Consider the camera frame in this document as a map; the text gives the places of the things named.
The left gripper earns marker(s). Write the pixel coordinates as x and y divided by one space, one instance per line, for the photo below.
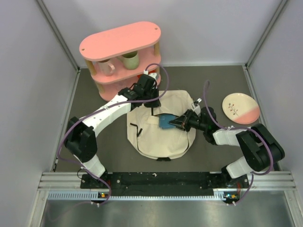
156 103

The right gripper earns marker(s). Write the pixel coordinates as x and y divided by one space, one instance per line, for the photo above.
183 121

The cream canvas backpack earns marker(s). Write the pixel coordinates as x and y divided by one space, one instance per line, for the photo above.
149 139

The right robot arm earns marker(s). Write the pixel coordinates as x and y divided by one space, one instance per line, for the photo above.
259 148

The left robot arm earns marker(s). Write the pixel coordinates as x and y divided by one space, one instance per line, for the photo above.
81 139

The green mug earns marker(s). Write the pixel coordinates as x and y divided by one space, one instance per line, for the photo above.
130 60

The pink three-tier shelf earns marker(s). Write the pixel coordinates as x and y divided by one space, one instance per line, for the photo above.
142 36

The pink mug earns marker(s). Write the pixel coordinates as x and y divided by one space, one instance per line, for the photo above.
107 67

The cream and pink plate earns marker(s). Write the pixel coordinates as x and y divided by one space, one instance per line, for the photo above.
241 108

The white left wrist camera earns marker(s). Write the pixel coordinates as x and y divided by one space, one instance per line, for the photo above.
151 74

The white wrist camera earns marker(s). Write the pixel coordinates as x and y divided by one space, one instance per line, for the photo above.
151 74
195 106

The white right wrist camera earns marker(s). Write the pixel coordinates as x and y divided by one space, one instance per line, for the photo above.
195 106

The grey cable duct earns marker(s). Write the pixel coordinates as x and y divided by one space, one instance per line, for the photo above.
100 195

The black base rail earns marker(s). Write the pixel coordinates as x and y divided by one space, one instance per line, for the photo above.
171 183

